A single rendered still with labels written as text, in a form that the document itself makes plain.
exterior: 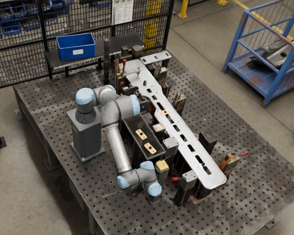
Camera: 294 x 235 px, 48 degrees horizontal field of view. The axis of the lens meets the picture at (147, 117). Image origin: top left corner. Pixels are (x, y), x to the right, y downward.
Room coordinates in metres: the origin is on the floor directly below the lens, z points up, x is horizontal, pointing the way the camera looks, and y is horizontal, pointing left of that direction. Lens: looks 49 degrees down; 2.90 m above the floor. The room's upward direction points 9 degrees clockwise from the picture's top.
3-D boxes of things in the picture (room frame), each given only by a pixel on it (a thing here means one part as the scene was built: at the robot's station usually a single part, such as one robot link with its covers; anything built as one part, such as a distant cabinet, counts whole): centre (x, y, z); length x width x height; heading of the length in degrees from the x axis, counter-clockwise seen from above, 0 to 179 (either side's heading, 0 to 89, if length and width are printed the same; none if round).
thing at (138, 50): (2.42, 0.19, 0.88); 0.08 x 0.08 x 0.36; 35
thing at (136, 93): (1.70, 0.09, 0.94); 0.18 x 0.13 x 0.49; 35
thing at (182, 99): (1.89, -0.24, 0.87); 0.12 x 0.09 x 0.35; 125
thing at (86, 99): (1.50, 0.43, 1.27); 0.13 x 0.12 x 0.14; 124
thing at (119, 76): (2.02, 0.27, 0.88); 0.07 x 0.06 x 0.35; 125
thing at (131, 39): (2.36, 0.55, 1.01); 0.90 x 0.22 x 0.03; 125
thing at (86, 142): (1.49, 0.43, 0.90); 0.21 x 0.21 x 0.40; 42
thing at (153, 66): (2.29, 0.02, 0.84); 0.11 x 0.10 x 0.28; 125
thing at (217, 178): (1.73, -0.15, 1.00); 1.38 x 0.22 x 0.02; 35
